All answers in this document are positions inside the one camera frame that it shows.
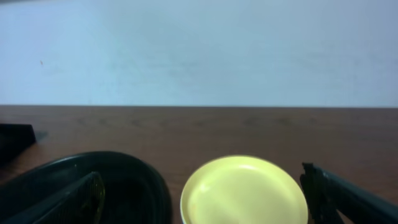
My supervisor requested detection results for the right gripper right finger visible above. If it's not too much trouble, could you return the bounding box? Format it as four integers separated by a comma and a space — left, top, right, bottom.
300, 163, 397, 224

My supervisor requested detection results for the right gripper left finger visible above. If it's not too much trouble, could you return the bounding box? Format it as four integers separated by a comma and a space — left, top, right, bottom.
3, 172, 105, 224

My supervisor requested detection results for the yellow plate with stain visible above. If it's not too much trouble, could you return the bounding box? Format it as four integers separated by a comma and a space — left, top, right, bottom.
180, 156, 308, 224

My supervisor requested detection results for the round black tray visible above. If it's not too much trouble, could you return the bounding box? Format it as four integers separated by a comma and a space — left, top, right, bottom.
1, 152, 172, 224

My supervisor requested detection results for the black rectangular water basin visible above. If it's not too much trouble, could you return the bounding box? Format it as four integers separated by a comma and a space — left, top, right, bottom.
1, 124, 36, 166

